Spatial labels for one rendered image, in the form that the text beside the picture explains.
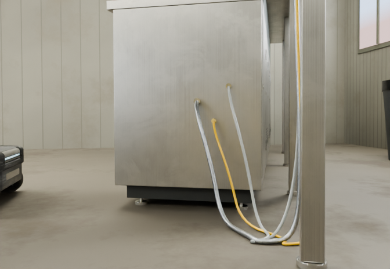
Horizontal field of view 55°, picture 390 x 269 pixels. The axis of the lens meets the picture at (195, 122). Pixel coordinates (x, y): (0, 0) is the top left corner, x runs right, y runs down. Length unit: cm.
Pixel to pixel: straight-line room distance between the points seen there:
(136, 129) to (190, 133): 23
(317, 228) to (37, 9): 434
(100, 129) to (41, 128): 68
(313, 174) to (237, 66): 67
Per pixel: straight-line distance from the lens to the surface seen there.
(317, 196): 104
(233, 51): 155
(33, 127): 480
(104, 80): 469
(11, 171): 197
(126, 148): 165
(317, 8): 105
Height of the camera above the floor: 41
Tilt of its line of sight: 1 degrees down
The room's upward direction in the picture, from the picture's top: straight up
